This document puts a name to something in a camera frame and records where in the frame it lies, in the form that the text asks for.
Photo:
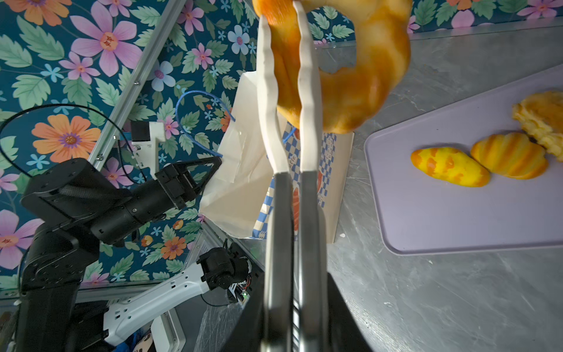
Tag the yellow small bread roll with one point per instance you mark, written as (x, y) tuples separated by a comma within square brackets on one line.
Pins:
[(451, 165)]

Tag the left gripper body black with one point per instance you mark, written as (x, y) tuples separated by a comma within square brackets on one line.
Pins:
[(149, 202)]

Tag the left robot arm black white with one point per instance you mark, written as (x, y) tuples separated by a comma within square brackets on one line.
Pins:
[(79, 210)]

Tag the blue checkered paper bag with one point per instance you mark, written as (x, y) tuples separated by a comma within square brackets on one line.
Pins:
[(239, 197)]

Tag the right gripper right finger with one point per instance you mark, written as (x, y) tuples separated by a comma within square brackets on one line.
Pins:
[(344, 333)]

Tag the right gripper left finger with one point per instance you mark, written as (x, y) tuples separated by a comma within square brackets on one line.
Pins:
[(248, 332)]

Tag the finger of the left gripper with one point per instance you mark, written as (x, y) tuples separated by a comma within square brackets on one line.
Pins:
[(177, 185)]

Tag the crusty bread slice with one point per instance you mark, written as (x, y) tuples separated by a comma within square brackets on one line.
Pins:
[(540, 116)]

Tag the metal tongs with white tips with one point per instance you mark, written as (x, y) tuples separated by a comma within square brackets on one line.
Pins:
[(295, 299)]

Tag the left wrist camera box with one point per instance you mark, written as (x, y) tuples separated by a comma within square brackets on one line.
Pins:
[(145, 140)]

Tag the lilac plastic tray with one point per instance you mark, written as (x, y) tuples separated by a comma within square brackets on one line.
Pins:
[(421, 215)]

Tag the striped fake bread roll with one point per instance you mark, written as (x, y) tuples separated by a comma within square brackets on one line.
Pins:
[(511, 155)]

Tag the golden braided bread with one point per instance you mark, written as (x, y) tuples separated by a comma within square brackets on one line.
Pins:
[(352, 95)]

